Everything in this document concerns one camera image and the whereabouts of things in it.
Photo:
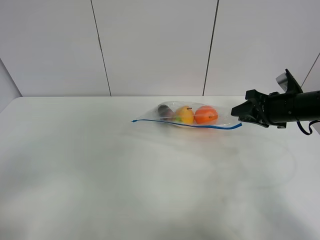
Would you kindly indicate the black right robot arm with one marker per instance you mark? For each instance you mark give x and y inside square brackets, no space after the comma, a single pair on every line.
[299,107]

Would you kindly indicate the purple eggplant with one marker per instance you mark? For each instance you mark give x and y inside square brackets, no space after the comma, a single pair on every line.
[166,113]

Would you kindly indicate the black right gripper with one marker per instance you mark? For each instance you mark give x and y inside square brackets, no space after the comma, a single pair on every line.
[262,112]

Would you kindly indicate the orange fruit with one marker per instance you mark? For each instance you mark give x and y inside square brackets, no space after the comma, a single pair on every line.
[206,115]

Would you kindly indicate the clear blue-zip file bag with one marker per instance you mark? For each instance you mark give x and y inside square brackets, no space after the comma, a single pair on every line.
[225,121]

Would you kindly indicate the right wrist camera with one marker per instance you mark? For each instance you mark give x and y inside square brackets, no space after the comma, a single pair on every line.
[288,83]

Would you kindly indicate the yellow pear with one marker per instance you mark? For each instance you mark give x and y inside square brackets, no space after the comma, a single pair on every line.
[184,115]

